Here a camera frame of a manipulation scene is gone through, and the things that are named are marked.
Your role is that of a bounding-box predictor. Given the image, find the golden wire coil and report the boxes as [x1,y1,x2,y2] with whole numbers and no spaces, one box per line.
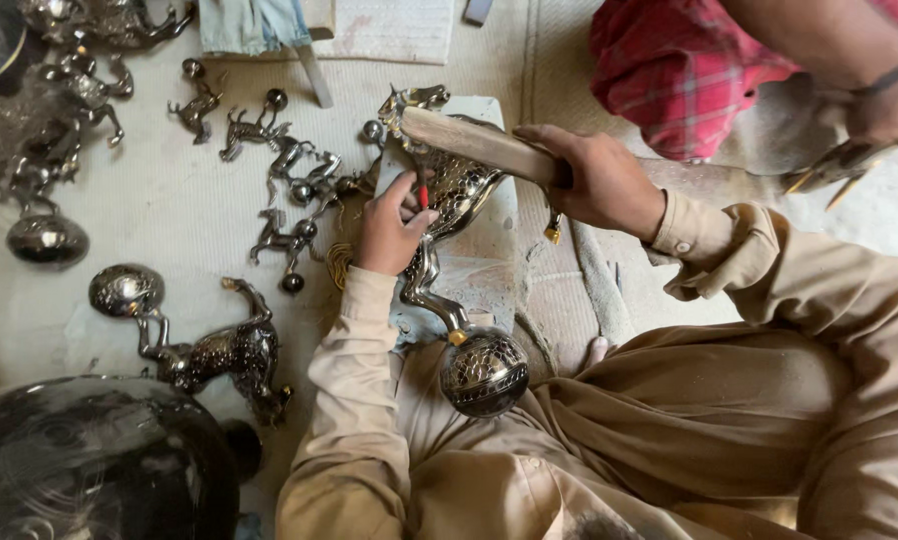
[325,241,357,293]

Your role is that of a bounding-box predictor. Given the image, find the large engraved metal horse figurine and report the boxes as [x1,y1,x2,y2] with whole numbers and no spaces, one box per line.
[89,264,294,429]

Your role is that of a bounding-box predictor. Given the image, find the blue white cloth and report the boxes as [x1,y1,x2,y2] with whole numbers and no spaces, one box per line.
[197,0,315,58]

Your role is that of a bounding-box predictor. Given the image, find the small metal horse figurine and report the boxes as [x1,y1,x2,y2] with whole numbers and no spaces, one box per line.
[167,58,225,146]
[310,120,387,220]
[266,135,343,208]
[219,88,293,163]
[250,207,327,296]

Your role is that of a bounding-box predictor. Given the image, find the large engraved horse on ball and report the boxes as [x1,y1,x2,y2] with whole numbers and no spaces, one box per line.
[377,84,564,419]

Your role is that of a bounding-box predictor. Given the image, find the person's toe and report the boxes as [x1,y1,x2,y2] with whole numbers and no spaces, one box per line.
[583,336,612,373]

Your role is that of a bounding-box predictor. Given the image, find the beige woven floor mat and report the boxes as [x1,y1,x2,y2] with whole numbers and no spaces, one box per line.
[512,0,645,384]

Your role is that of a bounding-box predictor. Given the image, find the person's beige trousers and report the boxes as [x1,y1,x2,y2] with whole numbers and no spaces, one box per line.
[389,255,898,540]

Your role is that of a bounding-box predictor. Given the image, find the white work block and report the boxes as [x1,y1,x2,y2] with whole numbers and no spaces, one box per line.
[374,96,521,348]

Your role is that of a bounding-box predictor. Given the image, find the white quilted mat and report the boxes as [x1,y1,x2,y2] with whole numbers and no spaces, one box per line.
[310,0,457,66]

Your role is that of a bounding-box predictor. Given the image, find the heap of wrapped metal figurines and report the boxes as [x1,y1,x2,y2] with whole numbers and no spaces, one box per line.
[0,43,135,269]

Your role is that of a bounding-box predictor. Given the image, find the person's left hand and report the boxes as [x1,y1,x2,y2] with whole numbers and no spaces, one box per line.
[355,171,440,277]

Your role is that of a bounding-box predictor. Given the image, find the shiny metal horse figurine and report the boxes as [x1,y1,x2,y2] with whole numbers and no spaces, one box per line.
[20,0,198,51]

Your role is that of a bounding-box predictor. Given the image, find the person's right hand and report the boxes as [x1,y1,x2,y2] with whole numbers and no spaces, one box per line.
[514,123,667,243]

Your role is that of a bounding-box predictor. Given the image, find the wooden mallet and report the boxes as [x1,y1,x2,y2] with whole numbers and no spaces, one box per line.
[400,105,573,190]

